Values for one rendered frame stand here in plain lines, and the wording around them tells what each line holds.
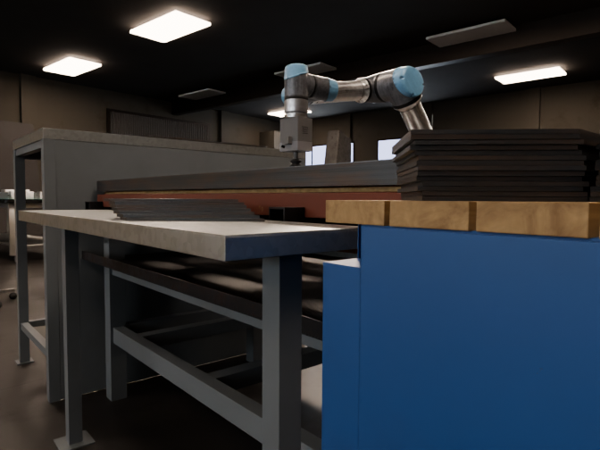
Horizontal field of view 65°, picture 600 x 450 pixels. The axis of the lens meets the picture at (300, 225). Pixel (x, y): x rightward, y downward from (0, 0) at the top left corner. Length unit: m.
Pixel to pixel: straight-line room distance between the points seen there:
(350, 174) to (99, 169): 1.40
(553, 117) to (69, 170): 11.48
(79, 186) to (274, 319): 1.48
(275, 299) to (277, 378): 0.11
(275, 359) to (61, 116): 11.73
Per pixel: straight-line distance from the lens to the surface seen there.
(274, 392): 0.70
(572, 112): 12.49
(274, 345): 0.68
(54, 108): 12.24
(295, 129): 1.49
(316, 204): 0.89
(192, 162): 2.23
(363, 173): 0.81
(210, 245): 0.57
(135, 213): 0.93
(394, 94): 1.85
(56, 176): 2.03
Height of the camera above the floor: 0.79
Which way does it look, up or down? 3 degrees down
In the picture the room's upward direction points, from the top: straight up
